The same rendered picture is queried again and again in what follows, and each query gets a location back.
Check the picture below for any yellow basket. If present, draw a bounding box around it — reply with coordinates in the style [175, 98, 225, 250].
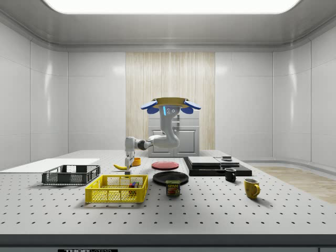
[85, 174, 149, 204]

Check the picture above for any red plate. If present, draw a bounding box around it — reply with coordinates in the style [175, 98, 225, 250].
[151, 161, 179, 170]

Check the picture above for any black plate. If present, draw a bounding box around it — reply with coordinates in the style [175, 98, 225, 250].
[152, 171, 190, 185]

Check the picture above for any flat-sided can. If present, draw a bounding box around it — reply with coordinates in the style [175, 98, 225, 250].
[165, 180, 181, 196]

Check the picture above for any dark grey basket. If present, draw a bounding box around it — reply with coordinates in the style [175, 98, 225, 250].
[41, 164, 101, 186]

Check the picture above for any white cabinet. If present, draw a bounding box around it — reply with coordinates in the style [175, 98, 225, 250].
[147, 114, 201, 158]

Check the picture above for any white board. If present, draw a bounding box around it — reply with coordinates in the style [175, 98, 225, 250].
[0, 158, 101, 173]

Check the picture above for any black stove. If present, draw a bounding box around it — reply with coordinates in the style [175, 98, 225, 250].
[182, 155, 253, 177]

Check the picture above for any black mug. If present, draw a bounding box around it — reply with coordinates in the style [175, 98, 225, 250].
[224, 167, 237, 183]

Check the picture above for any yellow mug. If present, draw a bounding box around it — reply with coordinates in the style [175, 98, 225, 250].
[244, 178, 261, 200]

